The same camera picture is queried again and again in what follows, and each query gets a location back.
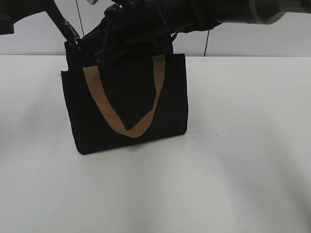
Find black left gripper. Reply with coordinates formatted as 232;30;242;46
0;0;80;44

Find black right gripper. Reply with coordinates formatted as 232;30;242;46
78;0;194;60

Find black tote bag tan handles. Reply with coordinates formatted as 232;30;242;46
61;42;189;155

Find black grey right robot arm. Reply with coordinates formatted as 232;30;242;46
78;0;311;59

